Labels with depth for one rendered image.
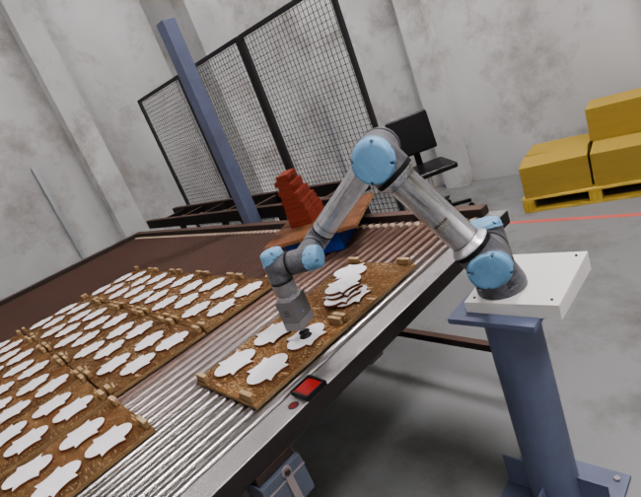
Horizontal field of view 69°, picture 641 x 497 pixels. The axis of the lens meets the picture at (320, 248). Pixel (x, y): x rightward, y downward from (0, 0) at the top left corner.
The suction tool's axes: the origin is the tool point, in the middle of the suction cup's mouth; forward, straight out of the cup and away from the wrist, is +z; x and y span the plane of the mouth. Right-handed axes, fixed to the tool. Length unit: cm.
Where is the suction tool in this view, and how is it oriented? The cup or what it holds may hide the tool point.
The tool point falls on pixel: (306, 335)
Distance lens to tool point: 157.9
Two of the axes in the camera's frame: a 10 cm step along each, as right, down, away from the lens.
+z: 3.5, 8.9, 3.0
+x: 8.2, -1.3, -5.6
